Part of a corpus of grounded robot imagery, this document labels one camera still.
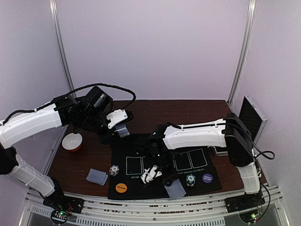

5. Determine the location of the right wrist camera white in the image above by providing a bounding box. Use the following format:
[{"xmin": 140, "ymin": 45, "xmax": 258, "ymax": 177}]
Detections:
[{"xmin": 140, "ymin": 165, "xmax": 162, "ymax": 185}]

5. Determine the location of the blue white chip stack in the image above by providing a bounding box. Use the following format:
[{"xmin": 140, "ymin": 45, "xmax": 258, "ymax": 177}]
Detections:
[{"xmin": 109, "ymin": 165, "xmax": 119, "ymax": 177}]

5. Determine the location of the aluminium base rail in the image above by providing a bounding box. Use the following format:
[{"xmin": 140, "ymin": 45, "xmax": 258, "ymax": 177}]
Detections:
[{"xmin": 17, "ymin": 185, "xmax": 292, "ymax": 226}]

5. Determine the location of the orange big blind button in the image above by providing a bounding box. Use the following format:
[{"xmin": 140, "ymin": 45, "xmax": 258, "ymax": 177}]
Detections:
[{"xmin": 115, "ymin": 183, "xmax": 127, "ymax": 194}]

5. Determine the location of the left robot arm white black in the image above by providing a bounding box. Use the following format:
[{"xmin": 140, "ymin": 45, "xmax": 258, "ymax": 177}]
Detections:
[{"xmin": 0, "ymin": 83, "xmax": 128, "ymax": 214}]

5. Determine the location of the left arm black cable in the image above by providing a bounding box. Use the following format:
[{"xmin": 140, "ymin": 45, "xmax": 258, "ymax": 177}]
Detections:
[{"xmin": 2, "ymin": 82, "xmax": 137, "ymax": 125}]

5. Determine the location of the right aluminium frame post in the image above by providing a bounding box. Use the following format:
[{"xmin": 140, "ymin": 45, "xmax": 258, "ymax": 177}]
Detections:
[{"xmin": 227, "ymin": 0, "xmax": 257, "ymax": 108}]

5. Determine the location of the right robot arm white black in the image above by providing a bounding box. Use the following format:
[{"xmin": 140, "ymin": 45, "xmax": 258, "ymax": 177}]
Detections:
[{"xmin": 135, "ymin": 113, "xmax": 265, "ymax": 212}]

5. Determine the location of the aluminium poker chip case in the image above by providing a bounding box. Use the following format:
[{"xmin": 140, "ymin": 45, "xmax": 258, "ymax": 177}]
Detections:
[{"xmin": 214, "ymin": 96, "xmax": 267, "ymax": 161}]

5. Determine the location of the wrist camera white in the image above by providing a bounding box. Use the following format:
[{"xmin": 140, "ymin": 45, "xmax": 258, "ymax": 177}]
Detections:
[
  {"xmin": 106, "ymin": 109, "xmax": 134, "ymax": 129},
  {"xmin": 140, "ymin": 165, "xmax": 162, "ymax": 185}
]

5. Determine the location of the blue small blind button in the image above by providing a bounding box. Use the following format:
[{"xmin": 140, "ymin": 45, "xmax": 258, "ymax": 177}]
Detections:
[{"xmin": 202, "ymin": 173, "xmax": 213, "ymax": 184}]

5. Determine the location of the mixed colour chip stack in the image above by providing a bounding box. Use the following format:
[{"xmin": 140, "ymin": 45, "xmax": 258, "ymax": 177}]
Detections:
[{"xmin": 186, "ymin": 174, "xmax": 196, "ymax": 187}]

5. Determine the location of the black poker cloth mat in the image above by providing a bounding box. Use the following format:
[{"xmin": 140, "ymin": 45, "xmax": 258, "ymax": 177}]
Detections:
[{"xmin": 108, "ymin": 134, "xmax": 222, "ymax": 200}]

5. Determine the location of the grey playing card deck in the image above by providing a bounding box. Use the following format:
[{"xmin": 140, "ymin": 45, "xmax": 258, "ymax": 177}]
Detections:
[{"xmin": 115, "ymin": 124, "xmax": 130, "ymax": 138}]

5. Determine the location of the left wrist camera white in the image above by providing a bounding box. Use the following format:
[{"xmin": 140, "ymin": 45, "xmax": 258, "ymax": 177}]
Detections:
[{"xmin": 106, "ymin": 109, "xmax": 134, "ymax": 129}]

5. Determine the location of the white red bowl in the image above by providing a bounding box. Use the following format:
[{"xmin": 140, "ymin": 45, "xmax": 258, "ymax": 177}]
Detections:
[{"xmin": 62, "ymin": 133, "xmax": 83, "ymax": 152}]

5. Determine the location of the aluminium frame post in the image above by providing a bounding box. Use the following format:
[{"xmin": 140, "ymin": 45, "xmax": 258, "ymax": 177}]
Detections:
[
  {"xmin": 49, "ymin": 0, "xmax": 74, "ymax": 91},
  {"xmin": 227, "ymin": 0, "xmax": 257, "ymax": 108}
]

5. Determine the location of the left aluminium frame post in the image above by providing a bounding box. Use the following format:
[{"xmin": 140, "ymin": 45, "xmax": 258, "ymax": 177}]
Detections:
[{"xmin": 49, "ymin": 0, "xmax": 74, "ymax": 91}]

